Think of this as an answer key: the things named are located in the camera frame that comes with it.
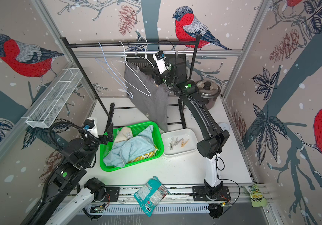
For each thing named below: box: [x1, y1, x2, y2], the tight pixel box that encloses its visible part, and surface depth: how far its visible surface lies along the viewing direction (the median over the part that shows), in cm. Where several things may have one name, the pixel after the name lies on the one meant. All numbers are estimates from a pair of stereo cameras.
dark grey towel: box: [124, 61, 170, 132], surface depth 81 cm
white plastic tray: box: [161, 128, 199, 158], surface depth 94 cm
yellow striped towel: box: [128, 146, 159, 163], surface depth 85 cm
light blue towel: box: [102, 124, 156, 168], surface depth 82 cm
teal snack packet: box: [133, 175, 170, 218], surface depth 73 cm
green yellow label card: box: [243, 184, 267, 208], surface depth 73 cm
